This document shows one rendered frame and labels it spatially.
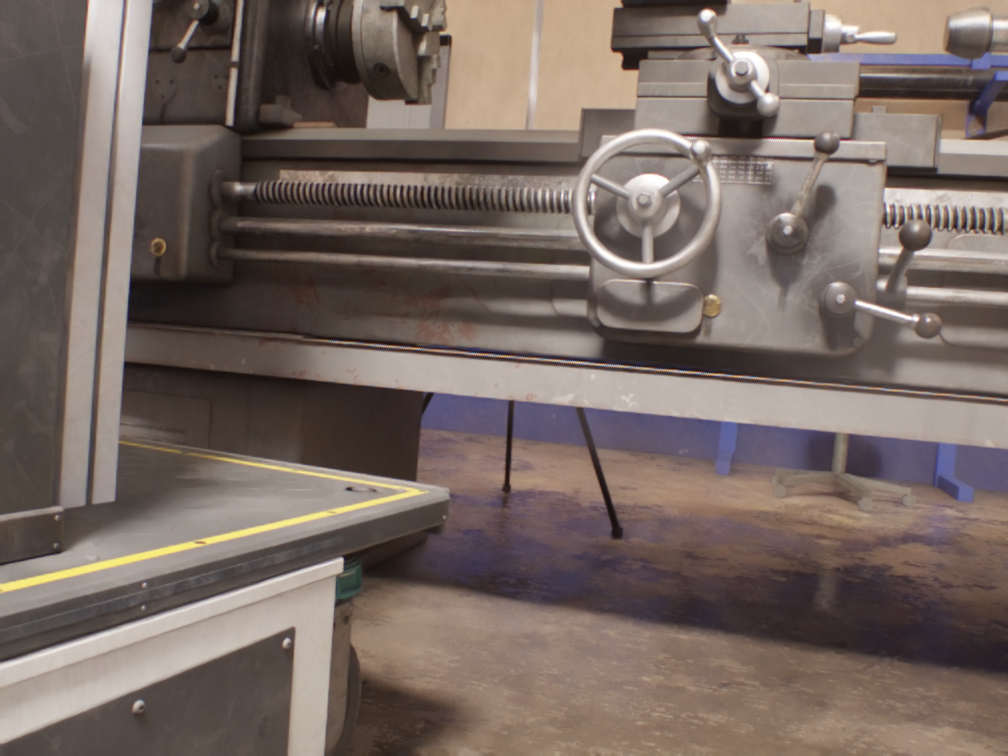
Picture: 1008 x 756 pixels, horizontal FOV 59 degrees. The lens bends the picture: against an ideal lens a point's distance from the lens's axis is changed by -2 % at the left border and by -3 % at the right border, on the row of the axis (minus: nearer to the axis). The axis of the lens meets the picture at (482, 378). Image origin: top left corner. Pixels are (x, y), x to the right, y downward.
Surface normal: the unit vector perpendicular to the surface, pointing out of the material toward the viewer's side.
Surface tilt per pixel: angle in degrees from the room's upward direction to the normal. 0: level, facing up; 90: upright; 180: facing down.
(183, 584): 90
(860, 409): 90
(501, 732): 0
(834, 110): 90
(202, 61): 90
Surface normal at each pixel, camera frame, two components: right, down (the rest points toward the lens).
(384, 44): -0.29, 0.45
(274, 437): -0.29, 0.01
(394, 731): 0.08, -1.00
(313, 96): 0.95, 0.09
